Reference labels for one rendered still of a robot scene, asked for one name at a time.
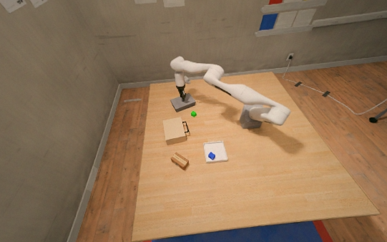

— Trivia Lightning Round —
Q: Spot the grey square panel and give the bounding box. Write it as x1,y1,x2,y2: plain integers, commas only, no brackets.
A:
170,93,195,110

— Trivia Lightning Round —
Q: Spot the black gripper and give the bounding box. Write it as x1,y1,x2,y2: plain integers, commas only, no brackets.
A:
176,85,186,100

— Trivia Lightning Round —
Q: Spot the blue block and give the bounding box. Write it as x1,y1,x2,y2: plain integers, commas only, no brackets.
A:
208,152,215,160

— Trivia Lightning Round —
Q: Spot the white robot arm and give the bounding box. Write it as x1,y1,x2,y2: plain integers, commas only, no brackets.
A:
170,57,291,126

